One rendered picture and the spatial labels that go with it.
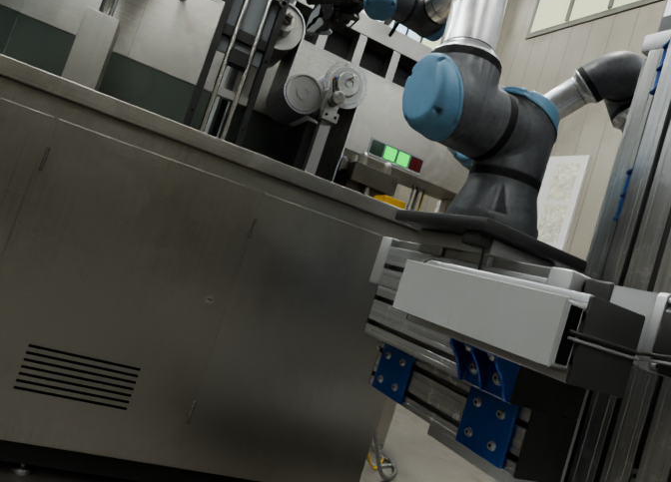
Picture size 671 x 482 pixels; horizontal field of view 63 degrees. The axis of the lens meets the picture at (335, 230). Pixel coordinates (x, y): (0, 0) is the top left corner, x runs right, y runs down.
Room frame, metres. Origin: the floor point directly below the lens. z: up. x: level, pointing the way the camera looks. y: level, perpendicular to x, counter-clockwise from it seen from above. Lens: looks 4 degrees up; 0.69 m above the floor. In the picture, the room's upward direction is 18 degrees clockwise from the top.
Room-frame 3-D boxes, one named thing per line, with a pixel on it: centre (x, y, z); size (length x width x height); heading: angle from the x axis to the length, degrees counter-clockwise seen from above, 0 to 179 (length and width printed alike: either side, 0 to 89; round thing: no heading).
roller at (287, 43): (1.74, 0.39, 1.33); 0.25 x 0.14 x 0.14; 21
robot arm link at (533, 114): (0.89, -0.23, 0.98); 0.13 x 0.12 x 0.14; 116
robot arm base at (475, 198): (0.89, -0.24, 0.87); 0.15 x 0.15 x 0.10
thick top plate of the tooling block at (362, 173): (1.92, 0.00, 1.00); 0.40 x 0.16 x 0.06; 21
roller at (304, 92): (1.78, 0.27, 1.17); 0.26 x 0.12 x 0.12; 21
